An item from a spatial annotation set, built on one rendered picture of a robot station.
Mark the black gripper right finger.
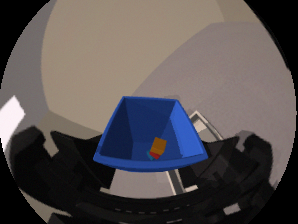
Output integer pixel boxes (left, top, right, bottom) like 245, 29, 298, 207
177, 136, 239, 189

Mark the small orange block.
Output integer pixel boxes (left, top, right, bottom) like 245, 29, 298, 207
152, 137, 168, 155

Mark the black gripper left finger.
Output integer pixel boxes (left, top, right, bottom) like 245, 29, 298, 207
51, 131, 116, 189

